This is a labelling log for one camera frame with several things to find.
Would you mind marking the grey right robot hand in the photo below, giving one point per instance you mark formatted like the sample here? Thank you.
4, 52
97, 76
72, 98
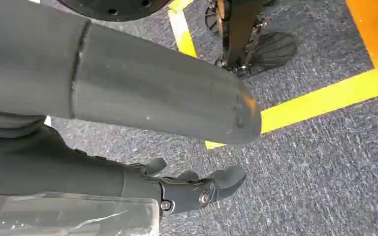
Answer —
136, 84

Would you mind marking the yellow floor tape strip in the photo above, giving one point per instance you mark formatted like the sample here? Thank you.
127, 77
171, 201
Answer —
182, 29
322, 97

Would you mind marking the black robot foot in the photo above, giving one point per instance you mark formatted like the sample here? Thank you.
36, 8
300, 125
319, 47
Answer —
270, 50

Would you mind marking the clear plastic sheet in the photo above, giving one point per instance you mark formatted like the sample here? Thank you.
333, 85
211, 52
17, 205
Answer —
68, 216

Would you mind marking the orange floor tape strip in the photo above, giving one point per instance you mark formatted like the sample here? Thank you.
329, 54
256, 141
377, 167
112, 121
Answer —
375, 29

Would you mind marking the black round base plate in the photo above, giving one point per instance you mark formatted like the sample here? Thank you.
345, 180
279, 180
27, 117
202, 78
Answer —
117, 8

